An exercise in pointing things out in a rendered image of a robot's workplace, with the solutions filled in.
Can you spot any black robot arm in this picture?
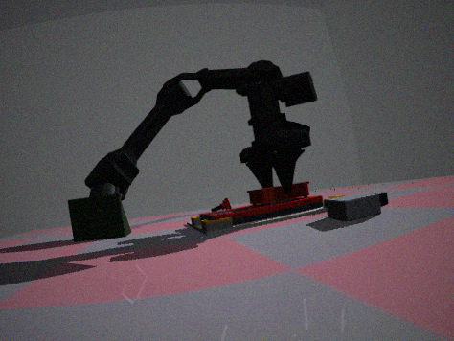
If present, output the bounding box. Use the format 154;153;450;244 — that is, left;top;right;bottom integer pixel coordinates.
84;60;317;202

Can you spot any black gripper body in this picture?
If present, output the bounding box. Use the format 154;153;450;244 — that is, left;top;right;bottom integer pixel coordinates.
239;107;311;163

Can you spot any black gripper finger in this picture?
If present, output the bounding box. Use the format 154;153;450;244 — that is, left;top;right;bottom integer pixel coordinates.
269;149;305;193
245;159;273;189

